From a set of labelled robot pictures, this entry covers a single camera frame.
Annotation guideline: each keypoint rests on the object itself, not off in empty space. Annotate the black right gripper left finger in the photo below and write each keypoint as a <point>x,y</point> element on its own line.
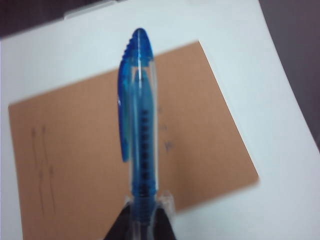
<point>120,223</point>

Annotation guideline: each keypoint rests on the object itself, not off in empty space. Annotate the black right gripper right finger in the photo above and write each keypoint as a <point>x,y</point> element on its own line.
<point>163,220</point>

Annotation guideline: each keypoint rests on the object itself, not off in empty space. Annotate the blue transparent pen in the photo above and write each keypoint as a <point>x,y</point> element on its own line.
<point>140,120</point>

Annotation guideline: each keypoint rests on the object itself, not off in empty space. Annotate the brown kraft notebook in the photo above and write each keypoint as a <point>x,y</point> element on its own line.
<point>75,150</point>

